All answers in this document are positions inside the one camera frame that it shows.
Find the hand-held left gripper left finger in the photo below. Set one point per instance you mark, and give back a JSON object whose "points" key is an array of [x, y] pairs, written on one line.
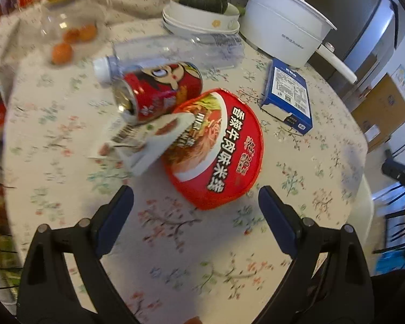
{"points": [[113, 222]]}

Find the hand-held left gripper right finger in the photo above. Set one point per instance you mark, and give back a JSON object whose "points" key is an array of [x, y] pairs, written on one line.
{"points": [[278, 222]]}

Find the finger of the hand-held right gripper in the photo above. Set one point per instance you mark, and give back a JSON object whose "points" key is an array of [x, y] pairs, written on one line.
{"points": [[400, 173]]}

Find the white plastic bin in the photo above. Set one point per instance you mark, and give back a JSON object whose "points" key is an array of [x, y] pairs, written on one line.
{"points": [[368, 206]]}

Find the white paper carton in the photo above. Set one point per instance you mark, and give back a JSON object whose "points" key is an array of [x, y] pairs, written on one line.
{"points": [[145, 152]]}

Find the red instant noodle bowl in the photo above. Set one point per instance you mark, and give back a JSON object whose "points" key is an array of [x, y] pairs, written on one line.
{"points": [[222, 141]]}

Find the blue carton box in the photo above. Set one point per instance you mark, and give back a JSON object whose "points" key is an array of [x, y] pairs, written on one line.
{"points": [[287, 91]]}

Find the red drink can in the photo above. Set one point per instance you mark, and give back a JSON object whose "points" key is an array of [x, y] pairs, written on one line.
{"points": [[155, 91]]}

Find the clear plastic bottle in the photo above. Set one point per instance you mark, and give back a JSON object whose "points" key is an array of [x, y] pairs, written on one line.
{"points": [[175, 50]]}

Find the person's left hand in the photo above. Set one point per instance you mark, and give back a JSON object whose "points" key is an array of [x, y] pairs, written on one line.
{"points": [[192, 320]]}

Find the grey refrigerator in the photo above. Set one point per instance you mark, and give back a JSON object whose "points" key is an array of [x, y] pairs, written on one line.
{"points": [[357, 6]]}

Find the small kumquat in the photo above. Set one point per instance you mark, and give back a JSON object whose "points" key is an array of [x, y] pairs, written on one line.
{"points": [[71, 36], [61, 53], [87, 32]]}

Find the white electric pot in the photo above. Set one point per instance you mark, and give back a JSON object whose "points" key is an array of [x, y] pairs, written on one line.
{"points": [[276, 27]]}

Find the glass jar with wooden lid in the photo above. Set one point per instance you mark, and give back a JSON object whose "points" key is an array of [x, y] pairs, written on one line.
{"points": [[64, 17]]}

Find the green cucumber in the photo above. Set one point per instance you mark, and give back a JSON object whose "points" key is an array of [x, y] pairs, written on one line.
{"points": [[242, 10]]}

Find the white flower print bowl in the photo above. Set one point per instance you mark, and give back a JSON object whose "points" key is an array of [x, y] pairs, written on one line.
{"points": [[202, 20]]}

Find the floral sideboard cloth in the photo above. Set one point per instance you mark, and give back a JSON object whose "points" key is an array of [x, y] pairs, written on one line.
{"points": [[128, 6]]}

